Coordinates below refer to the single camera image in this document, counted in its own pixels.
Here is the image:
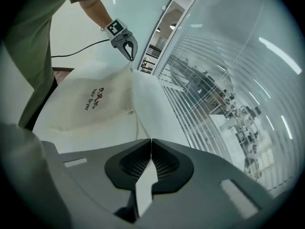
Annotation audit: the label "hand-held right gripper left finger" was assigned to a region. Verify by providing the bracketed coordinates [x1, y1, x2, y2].
[41, 139, 153, 229]

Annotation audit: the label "green shirt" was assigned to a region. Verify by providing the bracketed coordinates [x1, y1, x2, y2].
[1, 0, 101, 129]

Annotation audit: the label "black metal railing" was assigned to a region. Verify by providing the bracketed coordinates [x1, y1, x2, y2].
[140, 44, 161, 74]

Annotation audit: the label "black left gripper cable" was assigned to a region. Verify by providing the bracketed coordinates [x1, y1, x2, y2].
[51, 38, 112, 58]

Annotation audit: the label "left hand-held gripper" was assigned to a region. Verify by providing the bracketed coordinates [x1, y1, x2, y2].
[105, 18, 139, 62]

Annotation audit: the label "white window blinds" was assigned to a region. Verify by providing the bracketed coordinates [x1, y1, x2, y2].
[152, 0, 305, 192]

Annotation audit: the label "person's left forearm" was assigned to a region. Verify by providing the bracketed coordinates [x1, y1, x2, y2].
[78, 0, 115, 32]

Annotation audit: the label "cream fringed cloth bag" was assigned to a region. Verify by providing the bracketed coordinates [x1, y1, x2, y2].
[46, 60, 152, 141]

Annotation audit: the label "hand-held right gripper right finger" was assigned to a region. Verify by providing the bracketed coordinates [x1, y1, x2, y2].
[140, 139, 274, 229]

